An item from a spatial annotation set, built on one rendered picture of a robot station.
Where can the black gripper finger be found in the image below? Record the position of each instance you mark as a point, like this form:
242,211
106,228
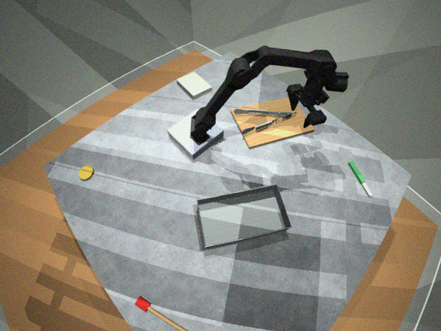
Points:
293,102
306,123

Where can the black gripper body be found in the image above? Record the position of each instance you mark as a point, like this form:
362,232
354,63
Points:
308,100

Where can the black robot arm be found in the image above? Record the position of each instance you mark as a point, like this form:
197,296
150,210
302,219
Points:
319,68

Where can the light wooden board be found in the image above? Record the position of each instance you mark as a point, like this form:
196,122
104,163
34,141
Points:
283,129

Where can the yellow flat disc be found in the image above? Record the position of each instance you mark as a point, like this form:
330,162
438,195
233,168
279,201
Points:
86,172

